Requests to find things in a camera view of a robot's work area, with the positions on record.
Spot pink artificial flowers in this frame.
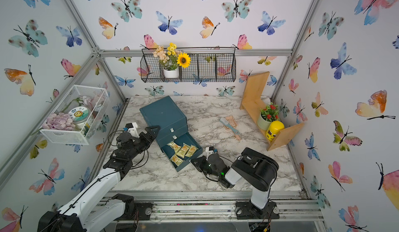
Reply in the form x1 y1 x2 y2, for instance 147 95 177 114
42 112 75 131

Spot yellow cookie packet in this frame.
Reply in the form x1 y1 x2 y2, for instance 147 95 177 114
168 141 181 153
176 143 190 158
185 145 198 158
170 155 184 166

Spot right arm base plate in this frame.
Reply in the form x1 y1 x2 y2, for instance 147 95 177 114
235 201 280 220

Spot white pot with flowers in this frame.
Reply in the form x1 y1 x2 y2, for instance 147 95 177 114
153 43 192 79

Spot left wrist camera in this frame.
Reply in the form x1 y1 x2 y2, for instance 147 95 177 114
124 122 139 138

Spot teal drawer cabinet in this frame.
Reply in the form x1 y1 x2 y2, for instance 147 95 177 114
140 96 188 143

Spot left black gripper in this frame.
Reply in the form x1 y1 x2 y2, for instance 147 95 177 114
127 126 160 161

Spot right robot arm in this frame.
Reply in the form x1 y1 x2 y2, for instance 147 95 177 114
191 147 279 210

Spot white wire wall basket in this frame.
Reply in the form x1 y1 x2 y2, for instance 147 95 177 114
39 85 110 145

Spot teal bottom drawer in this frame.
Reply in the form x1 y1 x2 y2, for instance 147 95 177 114
158 133 203 172

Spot teal brush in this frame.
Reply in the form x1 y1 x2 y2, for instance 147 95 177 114
219 115 241 141

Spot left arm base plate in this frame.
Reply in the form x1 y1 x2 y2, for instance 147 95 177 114
117 202 153 222

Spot black wire wall basket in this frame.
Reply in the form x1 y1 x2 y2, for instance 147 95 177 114
138 47 236 84

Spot round green tin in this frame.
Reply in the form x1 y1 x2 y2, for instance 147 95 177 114
68 106 90 123

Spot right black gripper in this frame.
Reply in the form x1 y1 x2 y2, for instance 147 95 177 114
188 156 220 180

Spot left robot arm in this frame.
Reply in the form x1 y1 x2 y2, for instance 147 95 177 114
37 125 161 232

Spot green pot red flowers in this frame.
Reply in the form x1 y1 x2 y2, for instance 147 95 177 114
257 103 280 130

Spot yellow canister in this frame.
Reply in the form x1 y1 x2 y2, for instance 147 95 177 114
265 120 285 141

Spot wooden zigzag shelf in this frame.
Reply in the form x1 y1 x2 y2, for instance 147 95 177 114
240 72 304 151

